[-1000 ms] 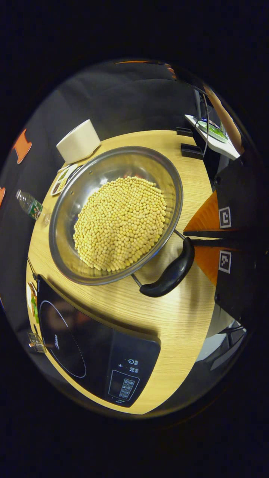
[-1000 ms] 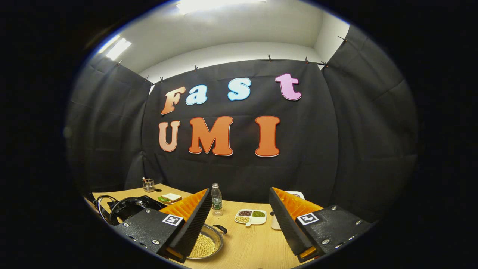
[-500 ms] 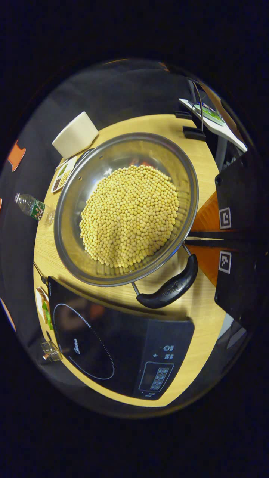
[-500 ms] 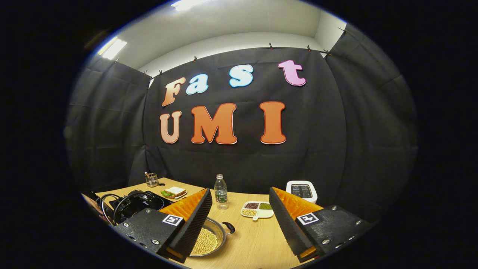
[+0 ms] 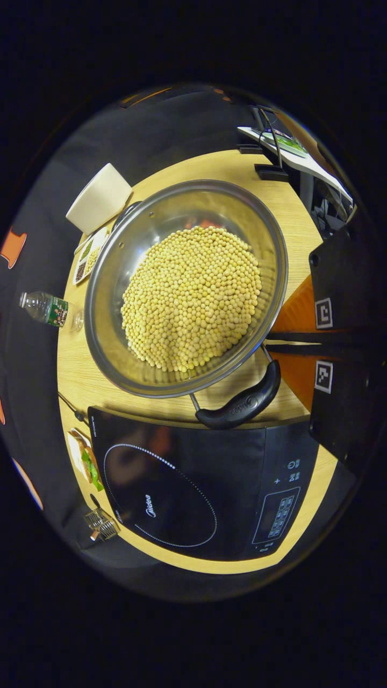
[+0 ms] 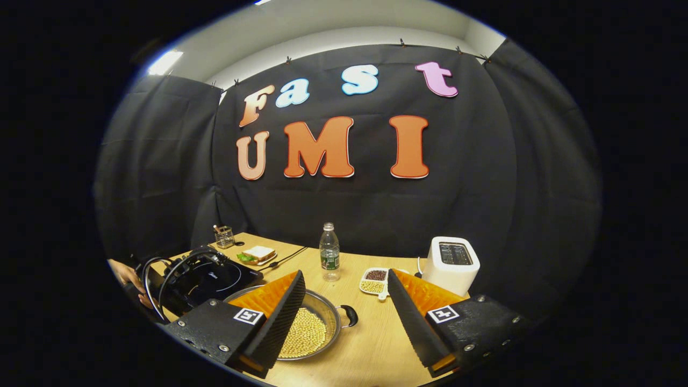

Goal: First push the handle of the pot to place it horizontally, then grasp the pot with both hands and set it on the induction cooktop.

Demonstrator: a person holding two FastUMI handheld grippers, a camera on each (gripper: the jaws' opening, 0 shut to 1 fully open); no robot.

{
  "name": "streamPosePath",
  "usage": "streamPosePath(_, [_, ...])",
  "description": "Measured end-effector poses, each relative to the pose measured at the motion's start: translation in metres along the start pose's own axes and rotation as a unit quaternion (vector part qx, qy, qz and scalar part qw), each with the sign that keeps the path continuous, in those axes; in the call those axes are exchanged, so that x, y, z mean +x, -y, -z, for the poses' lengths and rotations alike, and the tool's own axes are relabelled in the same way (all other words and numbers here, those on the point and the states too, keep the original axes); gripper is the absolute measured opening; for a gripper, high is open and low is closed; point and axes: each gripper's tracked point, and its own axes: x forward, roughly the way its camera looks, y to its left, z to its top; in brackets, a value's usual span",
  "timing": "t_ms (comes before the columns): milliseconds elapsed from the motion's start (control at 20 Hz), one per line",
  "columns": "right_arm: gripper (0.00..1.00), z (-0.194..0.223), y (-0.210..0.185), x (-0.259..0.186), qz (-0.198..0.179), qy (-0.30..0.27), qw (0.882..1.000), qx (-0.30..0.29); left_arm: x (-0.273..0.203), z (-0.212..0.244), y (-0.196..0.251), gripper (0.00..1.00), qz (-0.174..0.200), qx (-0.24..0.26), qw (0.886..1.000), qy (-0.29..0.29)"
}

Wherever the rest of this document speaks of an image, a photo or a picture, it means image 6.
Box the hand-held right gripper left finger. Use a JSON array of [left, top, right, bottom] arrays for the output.
[[164, 270, 306, 378]]

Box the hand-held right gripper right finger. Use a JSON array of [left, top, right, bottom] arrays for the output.
[[387, 269, 533, 378]]

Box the steel pot with soybeans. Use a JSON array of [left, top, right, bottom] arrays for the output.
[[223, 285, 359, 361]]

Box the black induction cooktop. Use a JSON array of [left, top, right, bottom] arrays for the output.
[[144, 252, 264, 319]]

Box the white divided bean dish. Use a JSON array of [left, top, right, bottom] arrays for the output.
[[359, 267, 410, 300]]

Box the sandwich on white plate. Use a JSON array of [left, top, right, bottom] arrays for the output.
[[236, 246, 278, 267]]

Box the white toaster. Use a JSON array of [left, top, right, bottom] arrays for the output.
[[421, 236, 481, 297]]

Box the clear plastic water bottle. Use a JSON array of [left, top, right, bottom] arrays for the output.
[[319, 223, 341, 282]]

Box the black backdrop cloth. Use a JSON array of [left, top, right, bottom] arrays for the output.
[[94, 40, 603, 323]]

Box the narrow ceiling light panel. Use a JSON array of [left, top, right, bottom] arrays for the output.
[[148, 50, 184, 76]]

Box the black power cable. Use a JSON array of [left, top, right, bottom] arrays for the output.
[[258, 246, 309, 273]]

